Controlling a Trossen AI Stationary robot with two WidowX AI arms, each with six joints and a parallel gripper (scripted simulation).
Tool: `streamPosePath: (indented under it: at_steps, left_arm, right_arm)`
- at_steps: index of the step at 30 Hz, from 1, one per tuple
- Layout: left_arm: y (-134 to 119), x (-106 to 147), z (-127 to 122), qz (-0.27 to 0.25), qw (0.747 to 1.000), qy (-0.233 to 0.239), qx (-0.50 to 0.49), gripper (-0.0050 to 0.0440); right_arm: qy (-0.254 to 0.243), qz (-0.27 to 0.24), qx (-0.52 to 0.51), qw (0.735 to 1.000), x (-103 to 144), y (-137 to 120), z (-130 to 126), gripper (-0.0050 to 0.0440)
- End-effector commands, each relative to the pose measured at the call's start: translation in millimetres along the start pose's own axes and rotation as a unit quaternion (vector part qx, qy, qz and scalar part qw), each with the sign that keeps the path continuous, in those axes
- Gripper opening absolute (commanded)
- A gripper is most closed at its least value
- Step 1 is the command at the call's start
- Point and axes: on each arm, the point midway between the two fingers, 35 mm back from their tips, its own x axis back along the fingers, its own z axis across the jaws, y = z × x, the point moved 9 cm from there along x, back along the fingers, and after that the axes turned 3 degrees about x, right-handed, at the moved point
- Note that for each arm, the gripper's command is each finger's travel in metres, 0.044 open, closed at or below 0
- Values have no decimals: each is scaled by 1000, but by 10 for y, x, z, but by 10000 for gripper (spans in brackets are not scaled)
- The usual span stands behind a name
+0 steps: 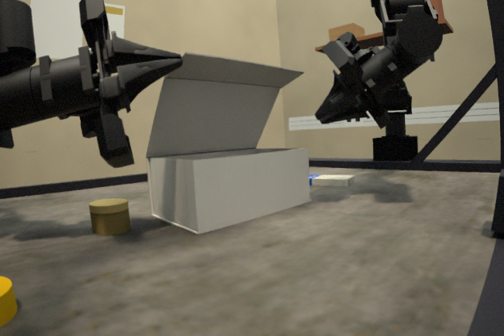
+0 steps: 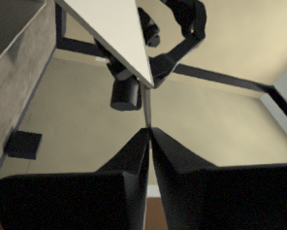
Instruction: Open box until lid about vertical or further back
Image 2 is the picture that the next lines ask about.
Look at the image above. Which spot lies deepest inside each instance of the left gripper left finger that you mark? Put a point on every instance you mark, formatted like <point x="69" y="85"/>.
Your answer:
<point x="100" y="199"/>

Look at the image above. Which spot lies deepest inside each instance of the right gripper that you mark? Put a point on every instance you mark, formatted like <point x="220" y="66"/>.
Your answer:
<point x="124" y="73"/>

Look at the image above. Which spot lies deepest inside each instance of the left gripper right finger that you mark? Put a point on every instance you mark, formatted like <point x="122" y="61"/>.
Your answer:
<point x="192" y="194"/>

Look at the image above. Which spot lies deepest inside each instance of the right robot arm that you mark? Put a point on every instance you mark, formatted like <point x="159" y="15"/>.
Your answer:
<point x="126" y="95"/>

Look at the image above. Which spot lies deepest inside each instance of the white cardboard box with lid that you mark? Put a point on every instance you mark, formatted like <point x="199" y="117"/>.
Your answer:
<point x="114" y="23"/>

